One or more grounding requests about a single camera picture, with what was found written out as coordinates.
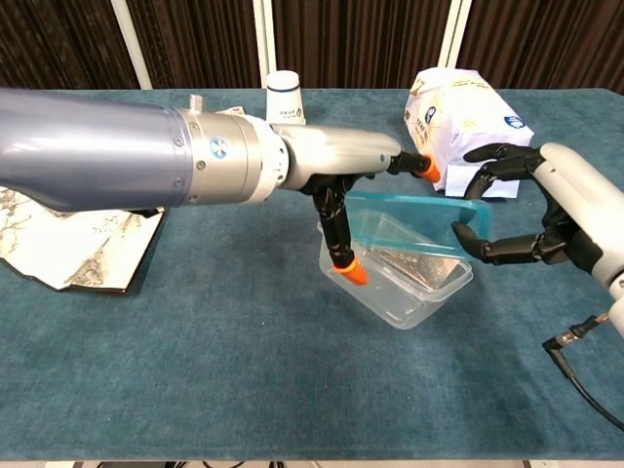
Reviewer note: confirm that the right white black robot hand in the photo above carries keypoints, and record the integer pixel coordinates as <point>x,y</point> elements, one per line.
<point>580,195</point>

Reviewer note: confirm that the white double upright post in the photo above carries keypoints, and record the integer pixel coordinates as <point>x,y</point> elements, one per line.
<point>262,39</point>

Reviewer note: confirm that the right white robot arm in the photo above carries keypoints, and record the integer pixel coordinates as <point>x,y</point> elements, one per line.
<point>619,312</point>

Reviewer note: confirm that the clear plastic container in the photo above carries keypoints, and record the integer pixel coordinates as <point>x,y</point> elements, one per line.
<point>414,304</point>

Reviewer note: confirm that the painted paper folding fan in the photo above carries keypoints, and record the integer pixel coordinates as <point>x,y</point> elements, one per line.
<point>73,244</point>

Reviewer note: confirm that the white slanted post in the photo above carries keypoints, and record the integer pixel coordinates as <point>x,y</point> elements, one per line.
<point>131,44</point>

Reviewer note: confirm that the white tissue pack bag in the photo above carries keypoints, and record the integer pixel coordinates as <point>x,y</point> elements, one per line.
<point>458,117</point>

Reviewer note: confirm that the white post with dark stripe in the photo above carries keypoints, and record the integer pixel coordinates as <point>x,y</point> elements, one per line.
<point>454,34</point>

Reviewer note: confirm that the teal table cloth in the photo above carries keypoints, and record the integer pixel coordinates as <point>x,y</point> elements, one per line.
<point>292,380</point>

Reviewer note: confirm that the white printed cream tube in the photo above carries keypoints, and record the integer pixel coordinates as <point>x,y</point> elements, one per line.
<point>236,112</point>

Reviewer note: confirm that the white upturned paper cup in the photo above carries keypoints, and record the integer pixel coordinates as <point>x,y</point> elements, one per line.
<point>285,97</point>

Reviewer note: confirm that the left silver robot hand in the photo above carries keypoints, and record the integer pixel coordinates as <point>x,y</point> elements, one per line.
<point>336,153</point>

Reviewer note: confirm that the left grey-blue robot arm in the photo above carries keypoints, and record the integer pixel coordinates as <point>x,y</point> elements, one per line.
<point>122,151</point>

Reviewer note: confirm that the dark brown pleated curtain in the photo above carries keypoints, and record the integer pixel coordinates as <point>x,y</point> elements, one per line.
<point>351,39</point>

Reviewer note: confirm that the teal container lid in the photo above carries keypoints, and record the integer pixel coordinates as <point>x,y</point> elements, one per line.
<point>414,219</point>

